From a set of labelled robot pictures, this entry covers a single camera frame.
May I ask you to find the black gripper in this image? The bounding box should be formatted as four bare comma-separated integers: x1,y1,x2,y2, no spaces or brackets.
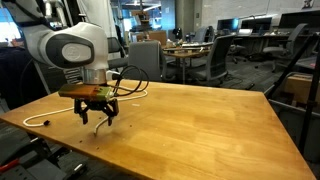
74,99,119,126

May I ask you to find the white rope with black tip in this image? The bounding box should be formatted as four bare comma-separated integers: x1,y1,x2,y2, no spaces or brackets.
22,85,149,137

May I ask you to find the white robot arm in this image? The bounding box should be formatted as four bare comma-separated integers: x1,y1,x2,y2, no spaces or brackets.
2,0,119,122

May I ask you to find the grey office chair centre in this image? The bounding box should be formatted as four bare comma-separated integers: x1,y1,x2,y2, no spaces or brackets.
128,40,165,82

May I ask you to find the wooden desk with clutter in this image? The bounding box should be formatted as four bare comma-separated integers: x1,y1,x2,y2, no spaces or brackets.
162,42,213,81

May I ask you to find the dark mesh office chair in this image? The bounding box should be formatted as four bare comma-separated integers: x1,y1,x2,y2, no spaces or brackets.
188,35,234,86

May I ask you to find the black computer monitor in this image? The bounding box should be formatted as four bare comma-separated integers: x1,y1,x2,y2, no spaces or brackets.
241,17,272,33

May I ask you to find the cardboard box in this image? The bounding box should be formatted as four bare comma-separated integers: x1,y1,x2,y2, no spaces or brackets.
284,74,313,104

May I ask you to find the black tripod leg right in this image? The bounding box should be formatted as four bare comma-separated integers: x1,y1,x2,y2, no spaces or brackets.
266,34,320,154

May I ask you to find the wrist camera yellow green mount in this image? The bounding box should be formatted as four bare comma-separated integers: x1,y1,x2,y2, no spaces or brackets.
58,84,114,101

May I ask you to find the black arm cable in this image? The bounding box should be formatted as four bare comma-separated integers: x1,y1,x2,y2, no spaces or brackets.
105,64,151,98

